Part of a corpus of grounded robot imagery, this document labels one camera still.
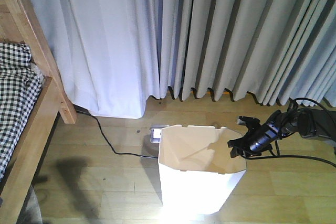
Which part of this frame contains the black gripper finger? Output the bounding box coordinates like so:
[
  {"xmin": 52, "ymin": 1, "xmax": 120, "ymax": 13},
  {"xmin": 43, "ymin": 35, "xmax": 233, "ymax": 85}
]
[
  {"xmin": 230, "ymin": 147, "xmax": 249, "ymax": 158},
  {"xmin": 227, "ymin": 137, "xmax": 246, "ymax": 147}
]

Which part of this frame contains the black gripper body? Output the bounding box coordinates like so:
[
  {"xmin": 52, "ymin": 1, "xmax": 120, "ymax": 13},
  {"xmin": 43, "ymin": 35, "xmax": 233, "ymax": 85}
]
[{"xmin": 243, "ymin": 120, "xmax": 280, "ymax": 156}]

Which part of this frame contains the white plastic trash bin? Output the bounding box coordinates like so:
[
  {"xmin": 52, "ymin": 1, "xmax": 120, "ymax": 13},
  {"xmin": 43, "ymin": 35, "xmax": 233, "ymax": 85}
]
[{"xmin": 158, "ymin": 125, "xmax": 247, "ymax": 215}]

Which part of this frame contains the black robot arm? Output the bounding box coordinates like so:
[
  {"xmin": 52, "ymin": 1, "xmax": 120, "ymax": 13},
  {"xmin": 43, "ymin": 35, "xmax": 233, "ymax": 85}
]
[{"xmin": 228, "ymin": 108, "xmax": 335, "ymax": 158}]

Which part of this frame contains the white floor power socket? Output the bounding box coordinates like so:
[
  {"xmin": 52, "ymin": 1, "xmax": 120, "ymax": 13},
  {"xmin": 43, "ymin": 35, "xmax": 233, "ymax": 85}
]
[{"xmin": 150, "ymin": 125, "xmax": 165, "ymax": 143}]

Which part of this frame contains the grey pleated curtain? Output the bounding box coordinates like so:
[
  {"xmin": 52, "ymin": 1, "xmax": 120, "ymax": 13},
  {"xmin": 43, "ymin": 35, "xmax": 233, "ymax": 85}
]
[{"xmin": 149, "ymin": 0, "xmax": 335, "ymax": 106}]

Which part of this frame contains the white sheer curtain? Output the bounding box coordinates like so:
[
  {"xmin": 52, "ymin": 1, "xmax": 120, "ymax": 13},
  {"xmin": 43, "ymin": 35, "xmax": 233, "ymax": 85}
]
[{"xmin": 31, "ymin": 0, "xmax": 159, "ymax": 119}]

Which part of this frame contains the grey round floor rug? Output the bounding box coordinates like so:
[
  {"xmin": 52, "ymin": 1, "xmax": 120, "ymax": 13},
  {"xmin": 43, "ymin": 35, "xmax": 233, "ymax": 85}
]
[{"xmin": 16, "ymin": 185, "xmax": 43, "ymax": 224}]

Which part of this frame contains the black white checkered bedsheet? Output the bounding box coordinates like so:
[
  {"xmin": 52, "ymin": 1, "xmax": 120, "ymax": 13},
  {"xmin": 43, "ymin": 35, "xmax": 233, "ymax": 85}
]
[{"xmin": 1, "ymin": 42, "xmax": 42, "ymax": 178}]

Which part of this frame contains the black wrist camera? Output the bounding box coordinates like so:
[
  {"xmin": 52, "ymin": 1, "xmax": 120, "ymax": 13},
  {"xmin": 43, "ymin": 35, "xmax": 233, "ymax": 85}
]
[{"xmin": 237, "ymin": 116, "xmax": 261, "ymax": 130}]

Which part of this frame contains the black camera cable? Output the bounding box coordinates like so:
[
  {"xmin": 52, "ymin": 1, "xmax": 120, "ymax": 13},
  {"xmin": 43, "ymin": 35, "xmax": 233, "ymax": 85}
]
[{"xmin": 246, "ymin": 97, "xmax": 336, "ymax": 168}]

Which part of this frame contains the black power cord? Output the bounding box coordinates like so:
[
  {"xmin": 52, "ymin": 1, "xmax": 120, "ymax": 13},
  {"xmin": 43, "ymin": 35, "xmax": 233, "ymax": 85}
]
[{"xmin": 75, "ymin": 104, "xmax": 160, "ymax": 159}]

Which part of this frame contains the wooden bed frame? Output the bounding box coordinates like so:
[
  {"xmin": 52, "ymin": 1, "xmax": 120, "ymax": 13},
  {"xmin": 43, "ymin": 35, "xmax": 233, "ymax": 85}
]
[{"xmin": 1, "ymin": 0, "xmax": 77, "ymax": 223}]

